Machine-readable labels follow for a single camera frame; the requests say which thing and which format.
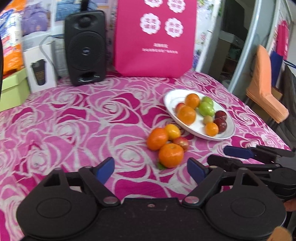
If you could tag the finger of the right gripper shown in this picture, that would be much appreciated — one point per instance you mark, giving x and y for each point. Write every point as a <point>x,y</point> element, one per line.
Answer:
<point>262,154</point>
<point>231,164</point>

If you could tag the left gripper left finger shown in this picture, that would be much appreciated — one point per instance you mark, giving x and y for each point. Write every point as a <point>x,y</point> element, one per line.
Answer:
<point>96,177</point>

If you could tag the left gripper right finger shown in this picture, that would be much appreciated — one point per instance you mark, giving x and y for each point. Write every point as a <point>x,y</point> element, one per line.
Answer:
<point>207,180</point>

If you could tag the small orange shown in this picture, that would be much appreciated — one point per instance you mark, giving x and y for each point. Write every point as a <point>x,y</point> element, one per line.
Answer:
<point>211,129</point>

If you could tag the dark red plum front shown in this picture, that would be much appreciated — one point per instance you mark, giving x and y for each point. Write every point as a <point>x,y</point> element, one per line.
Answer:
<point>221,123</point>

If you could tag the dark red plum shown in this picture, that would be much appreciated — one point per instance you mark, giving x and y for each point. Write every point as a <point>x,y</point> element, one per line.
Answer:
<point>221,114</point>
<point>221,123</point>

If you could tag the mandarin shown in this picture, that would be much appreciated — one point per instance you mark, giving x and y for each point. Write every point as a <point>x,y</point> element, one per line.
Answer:
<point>171,155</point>
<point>157,138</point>

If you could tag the small red apple back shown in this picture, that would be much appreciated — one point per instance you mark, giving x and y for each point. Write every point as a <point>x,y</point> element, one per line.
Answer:
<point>182,142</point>

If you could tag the brown kiwi front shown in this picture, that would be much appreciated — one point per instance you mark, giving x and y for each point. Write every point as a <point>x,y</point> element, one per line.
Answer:
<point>207,119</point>

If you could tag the dark red plum back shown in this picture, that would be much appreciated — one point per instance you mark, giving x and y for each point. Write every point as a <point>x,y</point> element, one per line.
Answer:
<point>221,114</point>

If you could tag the green apple front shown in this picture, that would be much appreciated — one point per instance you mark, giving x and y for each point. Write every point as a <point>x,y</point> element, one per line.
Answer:
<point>206,109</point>

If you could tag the green apple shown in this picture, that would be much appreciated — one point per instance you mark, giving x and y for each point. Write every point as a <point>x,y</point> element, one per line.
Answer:
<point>206,109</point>
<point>207,100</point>

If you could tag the yellow orange small fruit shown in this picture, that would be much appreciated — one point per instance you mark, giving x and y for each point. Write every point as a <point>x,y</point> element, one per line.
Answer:
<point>173,131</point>

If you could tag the large orange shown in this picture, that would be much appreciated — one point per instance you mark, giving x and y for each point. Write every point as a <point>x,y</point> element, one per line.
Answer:
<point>187,115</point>
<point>192,100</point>

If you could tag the mandarin back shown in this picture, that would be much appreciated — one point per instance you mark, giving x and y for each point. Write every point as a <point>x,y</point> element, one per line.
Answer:
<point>157,138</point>

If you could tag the green apple back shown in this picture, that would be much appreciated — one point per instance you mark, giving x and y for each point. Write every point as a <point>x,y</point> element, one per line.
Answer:
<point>207,100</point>

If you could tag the large orange front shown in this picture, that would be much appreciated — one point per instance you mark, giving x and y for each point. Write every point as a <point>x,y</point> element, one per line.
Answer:
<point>192,100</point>

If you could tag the red yellow apple front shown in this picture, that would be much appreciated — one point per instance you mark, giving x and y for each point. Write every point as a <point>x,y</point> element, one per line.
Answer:
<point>178,107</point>

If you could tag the pink rose tablecloth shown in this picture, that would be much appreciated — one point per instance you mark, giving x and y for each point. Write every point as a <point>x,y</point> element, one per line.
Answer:
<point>72,127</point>

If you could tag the orange chair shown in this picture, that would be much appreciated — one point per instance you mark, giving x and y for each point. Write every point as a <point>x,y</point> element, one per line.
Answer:
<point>259,90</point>

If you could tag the white ceramic plate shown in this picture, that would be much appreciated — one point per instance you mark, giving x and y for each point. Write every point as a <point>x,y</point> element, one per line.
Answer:
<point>174,97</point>

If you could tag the blue bag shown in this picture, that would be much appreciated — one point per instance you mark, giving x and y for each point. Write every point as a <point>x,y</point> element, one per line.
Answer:
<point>276,63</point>

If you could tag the red hanging bag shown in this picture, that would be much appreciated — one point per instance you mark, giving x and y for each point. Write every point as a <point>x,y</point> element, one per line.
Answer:
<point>282,39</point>

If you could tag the green shoe box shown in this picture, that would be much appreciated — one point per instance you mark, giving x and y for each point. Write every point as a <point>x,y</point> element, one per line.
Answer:
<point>15,90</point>

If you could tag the white coffee cup box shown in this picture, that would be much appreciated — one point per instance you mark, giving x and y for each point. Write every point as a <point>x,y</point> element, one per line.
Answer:
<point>39,68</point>

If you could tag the pink tote bag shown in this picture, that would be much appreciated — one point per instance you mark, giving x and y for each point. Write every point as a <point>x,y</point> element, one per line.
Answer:
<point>154,38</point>

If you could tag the black speaker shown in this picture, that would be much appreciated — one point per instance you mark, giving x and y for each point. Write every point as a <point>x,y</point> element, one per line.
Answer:
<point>85,47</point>

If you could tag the bedding poster purple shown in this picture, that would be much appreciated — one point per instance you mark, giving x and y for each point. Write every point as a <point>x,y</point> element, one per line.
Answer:
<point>36,17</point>

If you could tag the bedding poster blue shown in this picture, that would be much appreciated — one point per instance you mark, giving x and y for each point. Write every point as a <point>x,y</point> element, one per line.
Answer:
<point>65,8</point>

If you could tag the black microphone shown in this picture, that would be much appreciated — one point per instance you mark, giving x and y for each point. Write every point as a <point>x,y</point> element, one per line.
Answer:
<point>84,5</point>

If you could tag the orange paper cup pack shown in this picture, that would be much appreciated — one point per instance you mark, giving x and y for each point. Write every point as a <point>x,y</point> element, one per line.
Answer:
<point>11,36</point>

